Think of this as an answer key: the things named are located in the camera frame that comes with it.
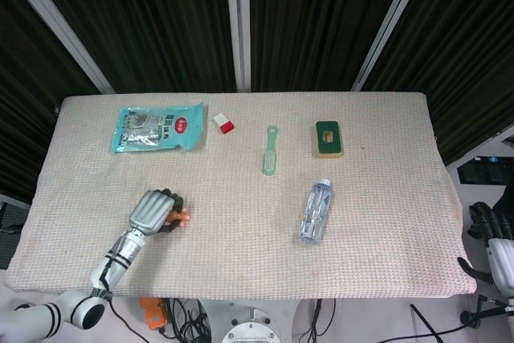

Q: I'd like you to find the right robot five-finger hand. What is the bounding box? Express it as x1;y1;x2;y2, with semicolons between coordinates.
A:
456;200;514;300

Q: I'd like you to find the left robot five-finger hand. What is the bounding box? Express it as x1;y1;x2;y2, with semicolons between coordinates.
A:
127;188;186;238

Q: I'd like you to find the orange-pink turtle toy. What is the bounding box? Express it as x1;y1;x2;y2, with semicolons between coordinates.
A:
167;206;192;228

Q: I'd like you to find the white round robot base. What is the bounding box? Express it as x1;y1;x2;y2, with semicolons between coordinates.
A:
221;306;280;343

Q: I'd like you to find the teal snack bag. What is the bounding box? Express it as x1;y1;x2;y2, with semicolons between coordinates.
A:
110;102;205;154

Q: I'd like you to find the orange device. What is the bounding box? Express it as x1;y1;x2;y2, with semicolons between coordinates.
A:
139;297;168;330

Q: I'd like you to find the black slanted rod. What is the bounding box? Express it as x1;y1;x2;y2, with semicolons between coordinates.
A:
409;303;447;343

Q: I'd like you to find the beige woven table cloth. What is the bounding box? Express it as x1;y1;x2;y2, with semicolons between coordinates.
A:
2;92;479;300

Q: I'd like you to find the red and white block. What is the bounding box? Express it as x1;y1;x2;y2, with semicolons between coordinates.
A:
212;112;235;135

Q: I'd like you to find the green plastic comb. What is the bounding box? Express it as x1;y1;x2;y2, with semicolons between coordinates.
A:
260;125;280;178

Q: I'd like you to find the dark green curtain panel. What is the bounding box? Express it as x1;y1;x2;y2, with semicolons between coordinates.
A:
361;0;514;166
248;0;414;92
23;0;238;94
0;0;101;206

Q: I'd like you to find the clear plastic water bottle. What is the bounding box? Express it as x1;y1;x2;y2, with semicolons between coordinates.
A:
297;178;335;244

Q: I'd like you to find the green and yellow sponge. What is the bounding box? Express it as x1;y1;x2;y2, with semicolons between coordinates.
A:
314;120;345;159

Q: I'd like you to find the black cable tangle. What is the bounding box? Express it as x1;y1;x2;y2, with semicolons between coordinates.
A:
159;298;213;343

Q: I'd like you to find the white frame post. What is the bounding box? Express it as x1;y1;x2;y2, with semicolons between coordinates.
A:
349;0;434;92
224;0;252;93
0;0;116;95

